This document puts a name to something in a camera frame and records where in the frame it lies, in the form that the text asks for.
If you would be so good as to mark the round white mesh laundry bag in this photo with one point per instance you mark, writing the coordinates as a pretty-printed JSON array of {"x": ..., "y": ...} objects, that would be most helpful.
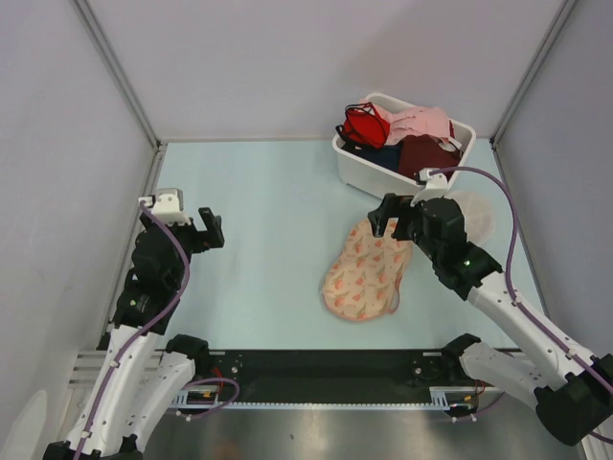
[{"x": 478, "y": 215}]

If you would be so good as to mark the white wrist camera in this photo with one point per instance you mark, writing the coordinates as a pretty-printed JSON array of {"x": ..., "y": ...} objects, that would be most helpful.
[
  {"x": 432, "y": 184},
  {"x": 167, "y": 205}
]

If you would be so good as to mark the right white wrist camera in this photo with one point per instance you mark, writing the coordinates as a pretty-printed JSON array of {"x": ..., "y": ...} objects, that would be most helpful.
[{"x": 432, "y": 184}]

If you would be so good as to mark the maroon garment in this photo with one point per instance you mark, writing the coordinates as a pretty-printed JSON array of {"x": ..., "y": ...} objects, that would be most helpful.
[{"x": 421, "y": 152}]

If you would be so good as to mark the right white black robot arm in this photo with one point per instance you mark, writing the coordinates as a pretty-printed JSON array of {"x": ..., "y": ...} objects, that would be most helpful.
[{"x": 567, "y": 385}]

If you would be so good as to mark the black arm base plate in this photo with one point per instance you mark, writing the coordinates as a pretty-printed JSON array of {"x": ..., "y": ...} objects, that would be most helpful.
[{"x": 335, "y": 376}]

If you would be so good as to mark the left vertical aluminium post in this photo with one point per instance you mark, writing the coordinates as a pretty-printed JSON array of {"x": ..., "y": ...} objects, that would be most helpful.
[{"x": 110, "y": 61}]

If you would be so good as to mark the navy blue garment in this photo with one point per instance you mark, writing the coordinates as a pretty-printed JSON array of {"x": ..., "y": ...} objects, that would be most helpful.
[{"x": 387, "y": 157}]

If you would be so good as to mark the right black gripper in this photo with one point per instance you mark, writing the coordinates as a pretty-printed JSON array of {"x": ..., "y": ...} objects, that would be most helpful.
[{"x": 392, "y": 206}]

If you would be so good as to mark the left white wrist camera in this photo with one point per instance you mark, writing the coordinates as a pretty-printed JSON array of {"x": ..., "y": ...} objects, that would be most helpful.
[{"x": 167, "y": 205}]

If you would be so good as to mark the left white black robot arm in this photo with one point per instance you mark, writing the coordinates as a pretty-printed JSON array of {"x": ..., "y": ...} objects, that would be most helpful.
[{"x": 125, "y": 406}]

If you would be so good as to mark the vertical aluminium post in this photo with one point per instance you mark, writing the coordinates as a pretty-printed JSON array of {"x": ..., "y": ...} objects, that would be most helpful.
[
  {"x": 110, "y": 61},
  {"x": 543, "y": 50}
]

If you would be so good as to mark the pink bra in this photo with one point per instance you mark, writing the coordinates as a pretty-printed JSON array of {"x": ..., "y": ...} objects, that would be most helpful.
[{"x": 391, "y": 128}]

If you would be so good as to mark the white plastic storage bin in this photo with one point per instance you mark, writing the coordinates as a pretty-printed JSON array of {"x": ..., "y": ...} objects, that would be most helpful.
[{"x": 376, "y": 180}]

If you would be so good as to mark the aluminium frame rail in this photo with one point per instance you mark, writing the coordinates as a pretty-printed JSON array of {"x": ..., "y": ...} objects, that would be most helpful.
[{"x": 207, "y": 421}]

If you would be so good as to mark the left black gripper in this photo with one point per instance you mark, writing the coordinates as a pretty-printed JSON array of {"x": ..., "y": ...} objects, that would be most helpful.
[{"x": 204, "y": 239}]

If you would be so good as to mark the right vertical aluminium post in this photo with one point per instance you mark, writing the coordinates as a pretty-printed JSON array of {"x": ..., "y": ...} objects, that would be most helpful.
[{"x": 543, "y": 50}]

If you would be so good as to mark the peach floral mesh laundry bag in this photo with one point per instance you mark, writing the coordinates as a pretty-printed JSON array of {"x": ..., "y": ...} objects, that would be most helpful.
[{"x": 364, "y": 283}]

